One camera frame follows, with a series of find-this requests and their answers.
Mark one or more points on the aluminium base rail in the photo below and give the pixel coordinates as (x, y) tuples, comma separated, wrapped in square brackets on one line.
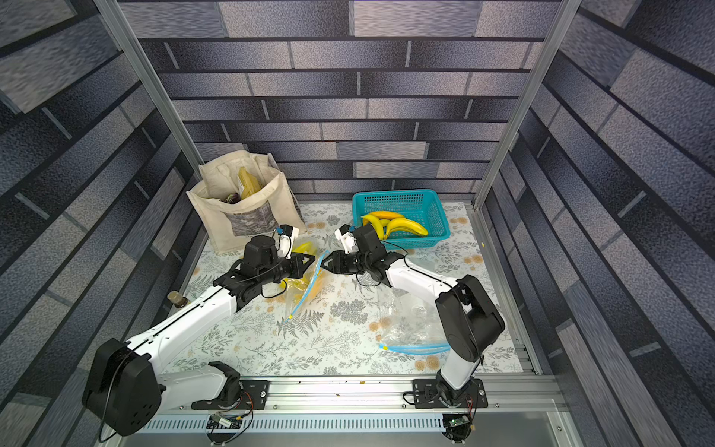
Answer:
[(365, 411)]

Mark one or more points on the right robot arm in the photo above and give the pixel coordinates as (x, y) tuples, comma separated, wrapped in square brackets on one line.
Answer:
[(469, 319)]

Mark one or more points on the teal plastic basket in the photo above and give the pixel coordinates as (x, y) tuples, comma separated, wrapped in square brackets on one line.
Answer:
[(410, 219)]

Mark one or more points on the beige canvas tote bag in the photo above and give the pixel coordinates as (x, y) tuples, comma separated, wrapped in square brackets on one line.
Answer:
[(229, 225)]

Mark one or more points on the small yellow glass bottle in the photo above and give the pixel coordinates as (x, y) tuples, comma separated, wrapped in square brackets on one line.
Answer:
[(177, 299)]

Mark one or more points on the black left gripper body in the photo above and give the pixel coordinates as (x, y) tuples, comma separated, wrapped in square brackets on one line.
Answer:
[(291, 267)]

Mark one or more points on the large yellow banana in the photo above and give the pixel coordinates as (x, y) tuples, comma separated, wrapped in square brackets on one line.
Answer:
[(376, 224)]

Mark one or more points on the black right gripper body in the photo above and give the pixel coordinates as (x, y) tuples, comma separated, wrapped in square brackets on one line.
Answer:
[(344, 262)]

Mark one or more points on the yellow item in tote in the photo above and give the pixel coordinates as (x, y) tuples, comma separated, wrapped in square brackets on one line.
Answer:
[(249, 184)]

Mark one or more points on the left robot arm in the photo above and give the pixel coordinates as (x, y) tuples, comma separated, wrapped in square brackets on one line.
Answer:
[(128, 384)]

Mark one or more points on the bananas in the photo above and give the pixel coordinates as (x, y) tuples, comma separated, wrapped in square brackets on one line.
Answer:
[(395, 222)]

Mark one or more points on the clear zip-top bag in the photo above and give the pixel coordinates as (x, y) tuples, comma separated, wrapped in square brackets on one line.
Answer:
[(410, 325), (303, 291)]

